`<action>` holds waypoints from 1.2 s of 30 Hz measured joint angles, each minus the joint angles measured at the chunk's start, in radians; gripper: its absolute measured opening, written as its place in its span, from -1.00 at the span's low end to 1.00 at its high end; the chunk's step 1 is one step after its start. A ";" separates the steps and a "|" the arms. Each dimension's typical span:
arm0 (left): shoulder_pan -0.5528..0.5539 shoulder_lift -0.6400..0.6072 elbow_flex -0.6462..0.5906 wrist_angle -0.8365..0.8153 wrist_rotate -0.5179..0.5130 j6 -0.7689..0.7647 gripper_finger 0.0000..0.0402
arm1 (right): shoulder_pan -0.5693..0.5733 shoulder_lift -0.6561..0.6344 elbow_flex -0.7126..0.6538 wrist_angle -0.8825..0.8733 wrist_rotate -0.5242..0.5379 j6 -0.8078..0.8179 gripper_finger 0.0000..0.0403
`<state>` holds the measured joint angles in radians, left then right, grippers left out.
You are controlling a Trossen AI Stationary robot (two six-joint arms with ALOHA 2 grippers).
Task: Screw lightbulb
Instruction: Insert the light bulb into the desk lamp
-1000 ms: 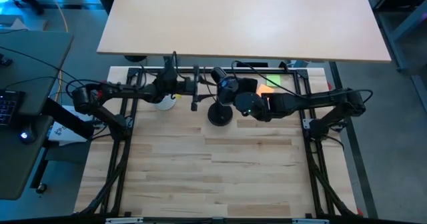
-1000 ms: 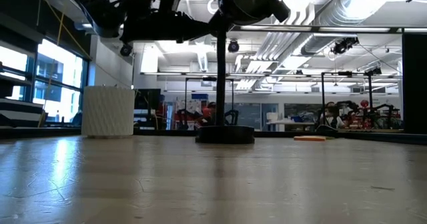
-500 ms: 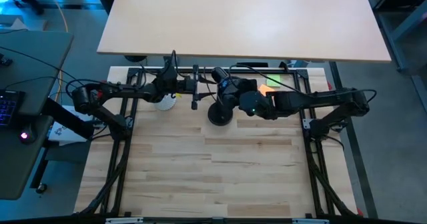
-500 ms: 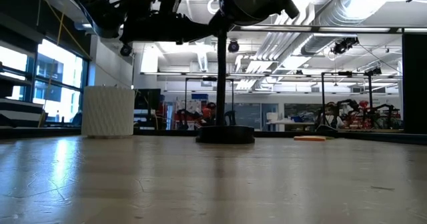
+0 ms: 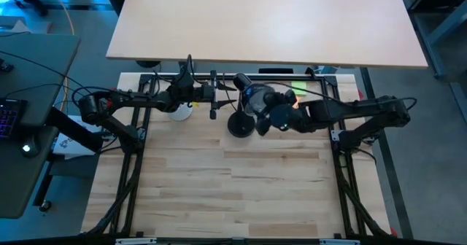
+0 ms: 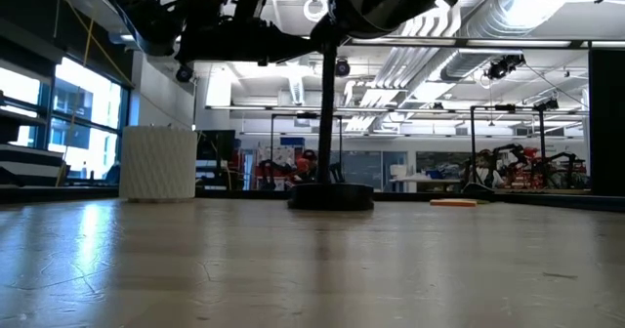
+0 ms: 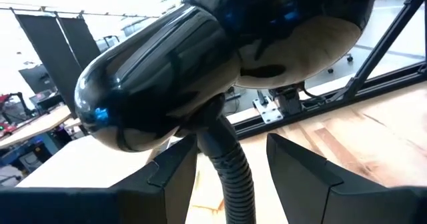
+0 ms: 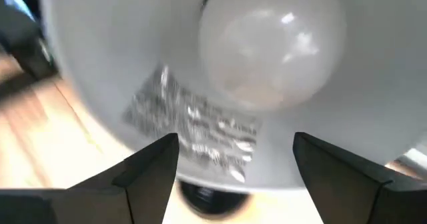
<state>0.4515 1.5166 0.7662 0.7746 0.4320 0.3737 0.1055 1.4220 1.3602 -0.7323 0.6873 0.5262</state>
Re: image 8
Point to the white lightbulb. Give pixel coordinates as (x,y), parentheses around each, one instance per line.
(267,50)

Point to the black desk lamp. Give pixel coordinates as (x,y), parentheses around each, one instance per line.
(116,50)

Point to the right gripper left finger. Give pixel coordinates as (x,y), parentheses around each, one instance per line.
(143,190)

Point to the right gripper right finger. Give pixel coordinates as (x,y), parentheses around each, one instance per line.
(350,197)

